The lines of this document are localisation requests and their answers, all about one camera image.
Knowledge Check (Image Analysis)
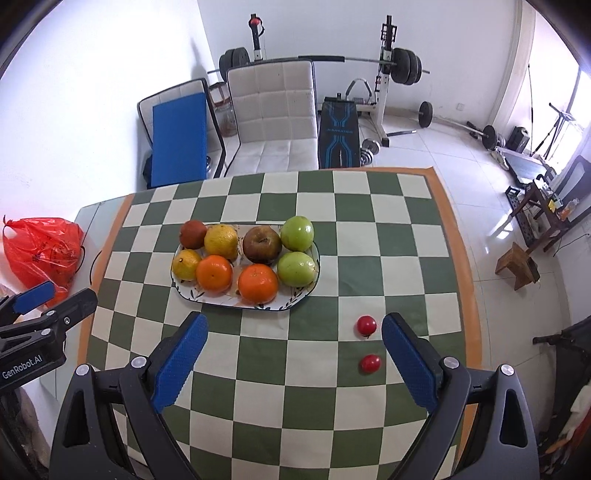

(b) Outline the orange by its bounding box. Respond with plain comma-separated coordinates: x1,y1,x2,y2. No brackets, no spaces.
238,263,280,304
196,255,234,295

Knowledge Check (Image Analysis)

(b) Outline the curl barbell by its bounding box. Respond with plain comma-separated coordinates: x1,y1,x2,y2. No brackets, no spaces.
418,102,498,151

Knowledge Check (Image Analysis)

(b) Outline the green apple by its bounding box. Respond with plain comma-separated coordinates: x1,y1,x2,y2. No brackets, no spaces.
281,215,315,252
277,251,319,288

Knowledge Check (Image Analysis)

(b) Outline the dark wooden chair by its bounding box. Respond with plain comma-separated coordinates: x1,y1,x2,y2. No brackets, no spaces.
510,156,591,252

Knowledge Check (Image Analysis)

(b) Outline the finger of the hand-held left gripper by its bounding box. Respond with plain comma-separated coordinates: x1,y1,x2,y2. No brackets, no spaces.
0,281,57,324
0,288,99,343

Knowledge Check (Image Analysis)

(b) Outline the black tripod stand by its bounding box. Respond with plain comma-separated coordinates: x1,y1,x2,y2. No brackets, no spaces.
531,104,583,160

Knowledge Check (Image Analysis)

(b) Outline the folded chair with blue panel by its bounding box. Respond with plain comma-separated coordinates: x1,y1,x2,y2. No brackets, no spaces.
137,78,227,189

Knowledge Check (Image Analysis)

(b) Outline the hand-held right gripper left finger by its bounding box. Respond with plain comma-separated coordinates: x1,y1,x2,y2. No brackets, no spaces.
48,311,209,480

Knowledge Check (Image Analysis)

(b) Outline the treadmill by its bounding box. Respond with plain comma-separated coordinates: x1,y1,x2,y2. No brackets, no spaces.
492,148,557,183

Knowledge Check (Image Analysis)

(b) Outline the dumbbell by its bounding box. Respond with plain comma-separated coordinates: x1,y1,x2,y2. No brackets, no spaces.
360,138,382,166

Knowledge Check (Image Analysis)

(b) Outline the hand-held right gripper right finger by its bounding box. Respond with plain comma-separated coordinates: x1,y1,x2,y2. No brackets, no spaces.
381,312,541,480

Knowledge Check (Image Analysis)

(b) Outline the white weight rack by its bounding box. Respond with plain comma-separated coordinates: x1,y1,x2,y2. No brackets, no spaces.
248,14,400,148

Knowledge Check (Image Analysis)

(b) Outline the white padded chair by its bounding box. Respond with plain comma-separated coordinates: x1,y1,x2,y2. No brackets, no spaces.
225,60,320,177

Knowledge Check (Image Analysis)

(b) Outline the black perforated rack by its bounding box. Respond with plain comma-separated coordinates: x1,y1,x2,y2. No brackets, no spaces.
505,185,541,241

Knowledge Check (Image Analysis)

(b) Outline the reddish brown fruit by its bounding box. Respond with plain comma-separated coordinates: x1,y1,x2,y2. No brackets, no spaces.
180,220,208,250

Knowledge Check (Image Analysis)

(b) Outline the red plastic bag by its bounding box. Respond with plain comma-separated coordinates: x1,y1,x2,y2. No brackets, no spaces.
2,216,86,305

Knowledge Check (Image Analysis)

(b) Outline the green checkered tablecloth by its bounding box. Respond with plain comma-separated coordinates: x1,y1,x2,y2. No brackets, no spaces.
76,167,483,480

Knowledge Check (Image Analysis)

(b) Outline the brown apple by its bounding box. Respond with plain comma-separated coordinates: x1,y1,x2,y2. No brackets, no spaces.
243,226,283,265

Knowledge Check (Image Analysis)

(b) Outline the small wooden stool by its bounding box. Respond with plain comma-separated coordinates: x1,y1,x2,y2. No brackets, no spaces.
495,242,541,291

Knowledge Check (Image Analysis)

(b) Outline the glass jar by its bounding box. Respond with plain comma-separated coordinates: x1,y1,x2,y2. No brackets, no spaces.
217,104,237,137

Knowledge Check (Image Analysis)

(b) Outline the yellow citrus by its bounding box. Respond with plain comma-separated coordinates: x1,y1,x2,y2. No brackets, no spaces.
172,249,203,281
204,224,239,260

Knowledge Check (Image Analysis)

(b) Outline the black sit-up bench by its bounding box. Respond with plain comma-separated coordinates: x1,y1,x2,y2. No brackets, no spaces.
318,96,362,169

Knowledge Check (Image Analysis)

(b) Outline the floral oval plate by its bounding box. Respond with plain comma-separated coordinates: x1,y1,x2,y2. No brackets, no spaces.
169,223,321,312

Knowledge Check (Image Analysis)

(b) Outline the white duck toy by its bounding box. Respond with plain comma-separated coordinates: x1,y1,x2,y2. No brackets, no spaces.
545,392,591,462

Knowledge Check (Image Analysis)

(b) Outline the barbell with black plates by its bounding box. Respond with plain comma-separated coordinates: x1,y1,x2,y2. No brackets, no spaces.
207,46,430,86

